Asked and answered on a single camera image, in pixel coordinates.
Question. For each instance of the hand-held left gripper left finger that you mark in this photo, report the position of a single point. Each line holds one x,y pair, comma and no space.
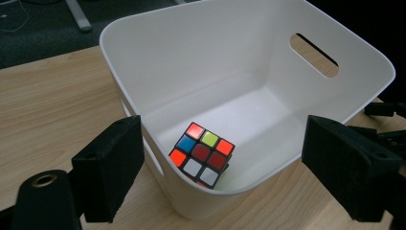
108,169

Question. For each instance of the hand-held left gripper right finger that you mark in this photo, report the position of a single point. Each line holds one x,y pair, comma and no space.
348,169

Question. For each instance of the colourful puzzle cube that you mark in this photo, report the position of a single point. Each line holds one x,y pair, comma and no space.
201,152

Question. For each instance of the white plastic basket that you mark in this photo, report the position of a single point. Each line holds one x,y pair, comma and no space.
207,64

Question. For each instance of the grey metal stand leg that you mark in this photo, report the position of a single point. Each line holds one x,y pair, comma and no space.
79,16

